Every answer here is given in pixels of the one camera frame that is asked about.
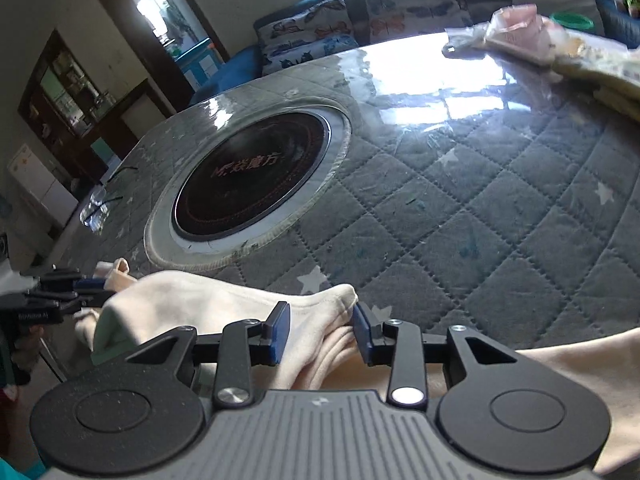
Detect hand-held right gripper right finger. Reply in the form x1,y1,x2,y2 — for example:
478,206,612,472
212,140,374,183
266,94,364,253
352,301,519,406

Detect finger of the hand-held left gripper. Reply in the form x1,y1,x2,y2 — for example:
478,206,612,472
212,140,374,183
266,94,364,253
35,292,108,322
30,269,117,295

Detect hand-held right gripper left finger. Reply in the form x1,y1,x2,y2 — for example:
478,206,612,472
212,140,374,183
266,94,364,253
125,301,292,409

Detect cream garment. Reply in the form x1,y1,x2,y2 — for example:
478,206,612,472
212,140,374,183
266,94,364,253
74,258,640,477

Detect white cabinet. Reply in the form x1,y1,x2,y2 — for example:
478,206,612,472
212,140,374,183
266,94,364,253
6,142,79,242

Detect black round induction cooktop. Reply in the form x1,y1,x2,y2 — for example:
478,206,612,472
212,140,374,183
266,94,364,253
144,96,352,267

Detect grey quilted star tablecloth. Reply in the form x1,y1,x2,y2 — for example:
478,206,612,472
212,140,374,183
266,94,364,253
50,32,640,350

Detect dark wooden cabinet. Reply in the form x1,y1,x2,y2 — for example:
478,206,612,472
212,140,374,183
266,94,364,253
17,29,167,183

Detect blue cabinet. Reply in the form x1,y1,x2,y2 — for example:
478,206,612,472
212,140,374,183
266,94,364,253
174,37,227,92

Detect blue sofa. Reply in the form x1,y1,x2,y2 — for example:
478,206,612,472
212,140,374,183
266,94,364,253
189,0,640,107

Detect butterfly print cushion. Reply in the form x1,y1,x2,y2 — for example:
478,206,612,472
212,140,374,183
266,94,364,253
254,0,359,77
362,0,472,47

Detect pink garment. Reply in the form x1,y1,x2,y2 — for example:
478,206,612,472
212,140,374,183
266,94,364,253
442,5,568,67

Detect green round lid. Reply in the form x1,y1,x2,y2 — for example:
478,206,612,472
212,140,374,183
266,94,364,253
549,10,596,32

